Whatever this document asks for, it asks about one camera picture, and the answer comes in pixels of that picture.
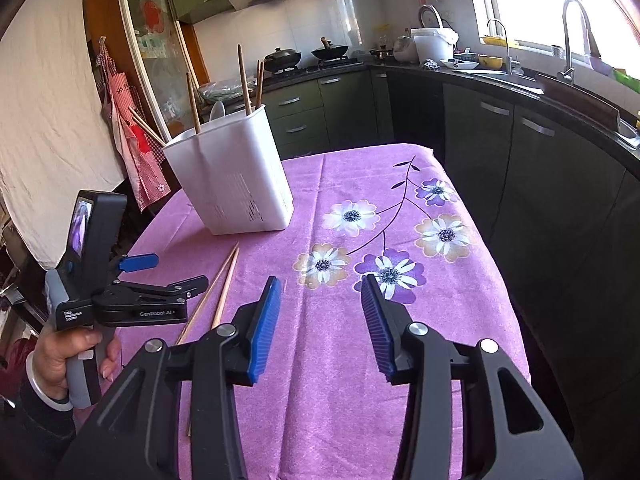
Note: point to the person's left hand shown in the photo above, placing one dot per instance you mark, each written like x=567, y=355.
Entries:
x=55, y=360

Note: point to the white hanging sheet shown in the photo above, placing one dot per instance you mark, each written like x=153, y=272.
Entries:
x=50, y=110

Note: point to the white plastic utensil holder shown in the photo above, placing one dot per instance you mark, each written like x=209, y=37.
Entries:
x=235, y=175

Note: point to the plastic bag of vegetables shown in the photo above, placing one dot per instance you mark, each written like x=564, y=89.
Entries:
x=220, y=91

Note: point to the yellow windowsill tray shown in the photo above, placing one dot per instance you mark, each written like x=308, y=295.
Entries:
x=494, y=40

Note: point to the white plastic bucket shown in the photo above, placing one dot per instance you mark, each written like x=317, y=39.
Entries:
x=432, y=45

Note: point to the white dish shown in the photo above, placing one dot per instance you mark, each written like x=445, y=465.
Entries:
x=460, y=64

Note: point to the black gas stove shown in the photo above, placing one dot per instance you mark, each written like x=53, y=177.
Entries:
x=332, y=64

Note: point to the wooden cutting board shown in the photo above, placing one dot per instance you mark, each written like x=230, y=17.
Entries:
x=575, y=97

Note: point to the clear plastic bag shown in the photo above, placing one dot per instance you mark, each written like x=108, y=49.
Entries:
x=404, y=50

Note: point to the dark lower cabinets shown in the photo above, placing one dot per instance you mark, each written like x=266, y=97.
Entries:
x=480, y=160

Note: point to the green lower cabinets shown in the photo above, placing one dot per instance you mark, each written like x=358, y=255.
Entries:
x=300, y=115

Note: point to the steel sink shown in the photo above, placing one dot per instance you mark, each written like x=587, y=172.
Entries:
x=520, y=80

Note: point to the small steel faucet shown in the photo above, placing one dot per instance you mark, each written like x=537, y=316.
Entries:
x=507, y=55

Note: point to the clear plastic spoon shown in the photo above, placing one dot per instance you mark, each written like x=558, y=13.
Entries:
x=217, y=110

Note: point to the tall steel faucet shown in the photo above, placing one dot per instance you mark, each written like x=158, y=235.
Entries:
x=567, y=50

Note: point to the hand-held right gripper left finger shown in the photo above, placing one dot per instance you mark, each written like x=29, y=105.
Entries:
x=264, y=330

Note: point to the person's left forearm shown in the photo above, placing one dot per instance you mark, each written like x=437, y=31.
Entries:
x=30, y=435

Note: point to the small dark pot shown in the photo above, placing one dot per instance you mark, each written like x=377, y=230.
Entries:
x=382, y=54

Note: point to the red checkered apron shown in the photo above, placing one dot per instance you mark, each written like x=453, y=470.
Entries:
x=125, y=100

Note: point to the yellow bowl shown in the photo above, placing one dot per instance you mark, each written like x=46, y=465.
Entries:
x=490, y=62

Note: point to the black lidded wok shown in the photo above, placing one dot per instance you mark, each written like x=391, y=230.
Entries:
x=282, y=57

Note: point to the green windowsill container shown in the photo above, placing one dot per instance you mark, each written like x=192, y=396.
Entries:
x=627, y=77

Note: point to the wooden chopstick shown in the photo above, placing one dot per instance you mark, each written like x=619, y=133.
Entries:
x=244, y=77
x=257, y=87
x=226, y=287
x=261, y=82
x=146, y=126
x=193, y=102
x=215, y=282

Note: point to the sliding glass door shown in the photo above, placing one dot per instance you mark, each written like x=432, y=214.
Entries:
x=155, y=35

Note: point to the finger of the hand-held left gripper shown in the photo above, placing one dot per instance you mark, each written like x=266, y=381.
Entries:
x=140, y=261
x=170, y=289

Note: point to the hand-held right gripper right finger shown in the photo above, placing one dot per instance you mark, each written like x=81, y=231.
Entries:
x=379, y=330

